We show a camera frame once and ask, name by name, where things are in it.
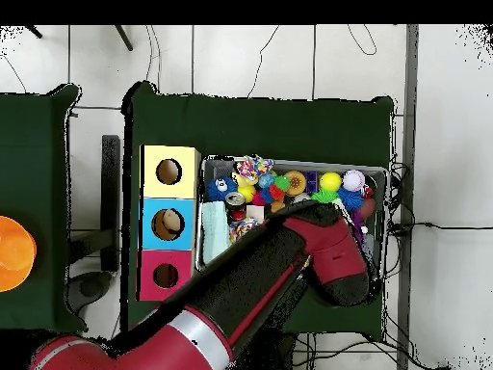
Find colourful rope knot toy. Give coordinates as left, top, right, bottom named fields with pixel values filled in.
left=228, top=217, right=259, bottom=243
left=234, top=153, right=275, bottom=181

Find light blue muslin cloth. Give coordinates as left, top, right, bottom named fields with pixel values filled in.
left=201, top=200, right=231, bottom=264

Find orange plastic bowl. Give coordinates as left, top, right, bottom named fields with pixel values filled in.
left=0, top=215, right=39, bottom=293

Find shallow clear mesh bin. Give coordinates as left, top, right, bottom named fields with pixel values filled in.
left=195, top=154, right=390, bottom=285

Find wooden three-hole box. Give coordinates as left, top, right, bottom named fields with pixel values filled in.
left=136, top=144, right=202, bottom=303

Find yellow smooth ball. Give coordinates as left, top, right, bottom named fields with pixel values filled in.
left=237, top=184, right=257, bottom=203
left=319, top=171, right=343, bottom=193

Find crushed drink can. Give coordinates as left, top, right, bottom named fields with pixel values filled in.
left=224, top=191, right=247, bottom=212

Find blue spiky ball with eyes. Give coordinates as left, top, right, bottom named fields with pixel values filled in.
left=205, top=176, right=238, bottom=202

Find burger toy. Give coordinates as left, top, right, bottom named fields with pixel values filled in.
left=283, top=170, right=308, bottom=197

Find dark green table cloth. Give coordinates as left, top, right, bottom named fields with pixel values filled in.
left=120, top=80, right=396, bottom=342

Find green spiky ball with eyes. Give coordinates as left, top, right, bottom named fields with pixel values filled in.
left=310, top=188, right=340, bottom=204

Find white baseball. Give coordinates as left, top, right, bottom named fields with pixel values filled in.
left=342, top=169, right=367, bottom=193

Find black stand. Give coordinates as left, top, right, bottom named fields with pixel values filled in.
left=66, top=134, right=121, bottom=314

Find green covered side table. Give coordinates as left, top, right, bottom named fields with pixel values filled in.
left=0, top=83, right=90, bottom=333

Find black floor cable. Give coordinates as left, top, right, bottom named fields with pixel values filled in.
left=246, top=24, right=281, bottom=99
left=388, top=221, right=493, bottom=237

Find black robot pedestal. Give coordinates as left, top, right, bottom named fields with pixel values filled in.
left=246, top=329, right=298, bottom=370

